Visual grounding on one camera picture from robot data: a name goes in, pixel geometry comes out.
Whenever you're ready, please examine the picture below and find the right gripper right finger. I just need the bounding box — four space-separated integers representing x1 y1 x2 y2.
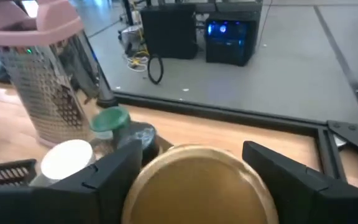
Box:
242 141 358 224

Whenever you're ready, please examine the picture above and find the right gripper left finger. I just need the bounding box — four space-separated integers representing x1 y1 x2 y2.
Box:
31 139 145 224

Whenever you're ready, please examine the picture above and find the white round cap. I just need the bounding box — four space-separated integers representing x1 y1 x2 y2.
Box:
29 139 96 187

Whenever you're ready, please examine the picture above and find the black round disc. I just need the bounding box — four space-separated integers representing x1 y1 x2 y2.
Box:
116 122 162 167

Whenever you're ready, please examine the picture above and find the green lid oregano jar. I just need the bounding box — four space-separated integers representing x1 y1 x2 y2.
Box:
88 106 132 150

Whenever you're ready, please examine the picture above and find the tan lid jar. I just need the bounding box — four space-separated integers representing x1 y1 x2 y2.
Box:
121 143 280 224

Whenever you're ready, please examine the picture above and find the black mesh basket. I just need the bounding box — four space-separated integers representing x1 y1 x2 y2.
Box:
0 159 38 187

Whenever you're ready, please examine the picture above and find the pink metal box grater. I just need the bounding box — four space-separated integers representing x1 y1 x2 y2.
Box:
0 0 103 149

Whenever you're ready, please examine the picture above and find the black computer with lights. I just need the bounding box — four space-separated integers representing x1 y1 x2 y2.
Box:
204 12 261 67

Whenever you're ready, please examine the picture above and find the white box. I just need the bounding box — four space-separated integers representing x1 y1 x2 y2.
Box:
121 24 143 47

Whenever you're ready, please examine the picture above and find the black equipment case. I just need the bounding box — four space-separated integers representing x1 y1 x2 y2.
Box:
139 2 199 60

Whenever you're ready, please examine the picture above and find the black aluminium rig frame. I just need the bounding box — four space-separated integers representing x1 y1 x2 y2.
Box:
82 30 358 194

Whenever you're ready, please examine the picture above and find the white cable bundle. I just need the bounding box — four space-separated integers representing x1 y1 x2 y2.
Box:
123 51 150 73

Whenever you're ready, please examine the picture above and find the black cable coil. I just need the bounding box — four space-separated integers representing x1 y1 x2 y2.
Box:
147 54 165 85

